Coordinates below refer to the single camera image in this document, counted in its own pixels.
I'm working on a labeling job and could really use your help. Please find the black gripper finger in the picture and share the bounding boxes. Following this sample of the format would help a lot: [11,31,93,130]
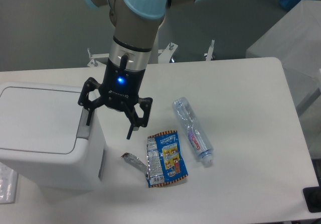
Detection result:
[124,97,153,140]
[78,77,102,126]

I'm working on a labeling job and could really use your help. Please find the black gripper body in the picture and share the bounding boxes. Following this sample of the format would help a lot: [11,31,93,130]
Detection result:
[99,58,145,111]

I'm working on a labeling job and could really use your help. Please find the white push-lid trash can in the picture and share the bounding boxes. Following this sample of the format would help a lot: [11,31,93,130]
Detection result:
[1,82,106,190]

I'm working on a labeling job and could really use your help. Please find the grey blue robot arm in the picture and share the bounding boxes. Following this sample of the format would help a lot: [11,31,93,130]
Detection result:
[78,0,201,131]

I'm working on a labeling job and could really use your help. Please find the small silver foil wrapper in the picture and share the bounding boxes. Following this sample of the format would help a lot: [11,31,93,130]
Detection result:
[121,152,148,178]

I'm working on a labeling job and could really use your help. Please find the blue snack bag wrapper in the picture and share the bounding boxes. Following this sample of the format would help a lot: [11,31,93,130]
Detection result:
[146,130,188,188]

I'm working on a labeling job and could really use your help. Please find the clear plastic water bottle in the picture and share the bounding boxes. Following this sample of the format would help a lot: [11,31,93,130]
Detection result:
[172,97,213,167]

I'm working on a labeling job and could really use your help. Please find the clear plastic sheet left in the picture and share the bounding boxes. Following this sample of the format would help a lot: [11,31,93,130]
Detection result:
[1,163,18,204]

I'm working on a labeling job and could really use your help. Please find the black device table corner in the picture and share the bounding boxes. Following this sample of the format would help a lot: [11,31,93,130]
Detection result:
[303,186,320,213]

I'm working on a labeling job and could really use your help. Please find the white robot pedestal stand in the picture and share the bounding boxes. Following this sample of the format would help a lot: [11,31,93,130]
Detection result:
[86,20,216,68]

